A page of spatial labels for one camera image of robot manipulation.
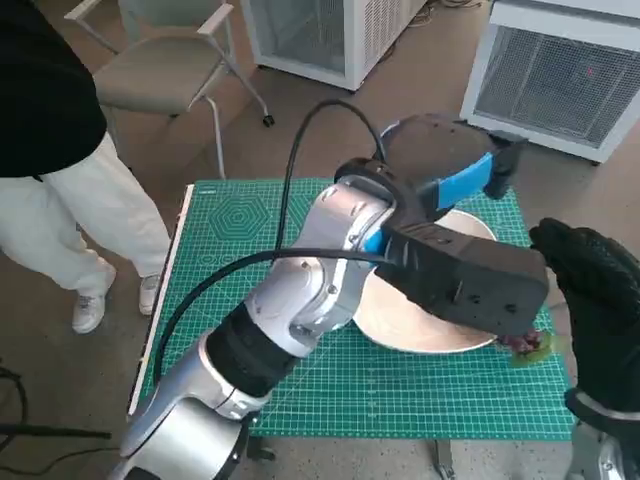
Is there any curved black floor cable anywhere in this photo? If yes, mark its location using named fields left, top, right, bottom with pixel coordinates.
left=0, top=367, right=29, bottom=429

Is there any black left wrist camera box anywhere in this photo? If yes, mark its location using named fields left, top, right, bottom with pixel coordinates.
left=377, top=219, right=551, bottom=336

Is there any person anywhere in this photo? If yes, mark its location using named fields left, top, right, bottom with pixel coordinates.
left=0, top=0, right=174, bottom=336

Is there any red toy grape bunch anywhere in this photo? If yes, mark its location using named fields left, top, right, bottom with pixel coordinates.
left=494, top=327, right=559, bottom=369

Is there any metal table leg bracket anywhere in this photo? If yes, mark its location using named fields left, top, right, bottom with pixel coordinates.
left=248, top=434, right=277, bottom=462
left=432, top=438, right=457, bottom=480

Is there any thin black looped arm cable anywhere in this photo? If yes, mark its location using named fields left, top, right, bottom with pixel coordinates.
left=277, top=99, right=389, bottom=254

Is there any green cutting mat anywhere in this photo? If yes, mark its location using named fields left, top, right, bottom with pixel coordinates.
left=127, top=174, right=576, bottom=442

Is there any tangled floor cable bundle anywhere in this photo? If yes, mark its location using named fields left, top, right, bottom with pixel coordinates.
left=417, top=0, right=494, bottom=29

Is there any black left robot hand, blue tape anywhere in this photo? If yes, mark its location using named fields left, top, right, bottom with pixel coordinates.
left=378, top=113, right=529, bottom=220

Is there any straight black floor cable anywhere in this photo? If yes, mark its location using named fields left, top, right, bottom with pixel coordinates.
left=0, top=423, right=112, bottom=441

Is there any white square plate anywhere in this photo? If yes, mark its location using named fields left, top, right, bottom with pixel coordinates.
left=352, top=208, right=500, bottom=355

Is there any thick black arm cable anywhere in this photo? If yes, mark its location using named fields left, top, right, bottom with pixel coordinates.
left=152, top=248, right=396, bottom=389

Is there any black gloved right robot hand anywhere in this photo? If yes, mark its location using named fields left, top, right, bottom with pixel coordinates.
left=528, top=217, right=640, bottom=416

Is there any grey chair with white frame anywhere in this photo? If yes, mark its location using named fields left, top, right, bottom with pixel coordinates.
left=64, top=0, right=278, bottom=180

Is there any white mesh-front cabinet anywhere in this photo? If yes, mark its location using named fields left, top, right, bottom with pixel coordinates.
left=459, top=0, right=640, bottom=167
left=239, top=0, right=431, bottom=92

